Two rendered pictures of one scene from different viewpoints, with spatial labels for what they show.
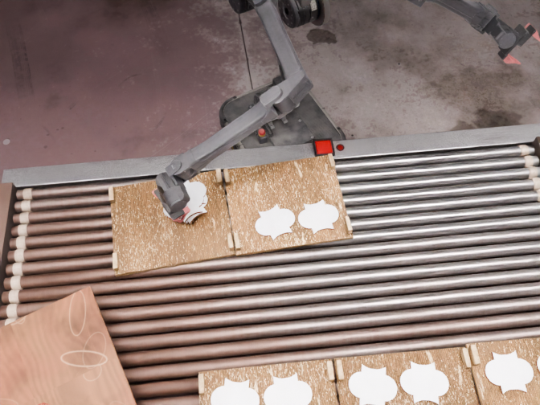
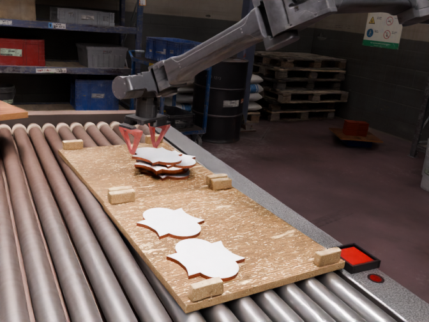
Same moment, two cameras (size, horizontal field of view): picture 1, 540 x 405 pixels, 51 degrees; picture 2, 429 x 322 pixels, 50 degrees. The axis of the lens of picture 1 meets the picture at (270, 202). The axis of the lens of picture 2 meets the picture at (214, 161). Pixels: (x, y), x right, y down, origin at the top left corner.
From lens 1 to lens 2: 1.70 m
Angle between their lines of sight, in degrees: 62
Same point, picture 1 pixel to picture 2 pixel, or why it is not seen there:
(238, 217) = (165, 199)
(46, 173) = not seen: hidden behind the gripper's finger
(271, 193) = (221, 217)
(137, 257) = (83, 156)
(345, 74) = not seen: outside the picture
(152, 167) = (205, 160)
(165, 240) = (110, 165)
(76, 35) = (377, 239)
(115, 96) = not seen: hidden behind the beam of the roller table
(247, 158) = (267, 204)
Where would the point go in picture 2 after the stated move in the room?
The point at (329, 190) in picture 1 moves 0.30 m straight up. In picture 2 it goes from (269, 266) to (293, 106)
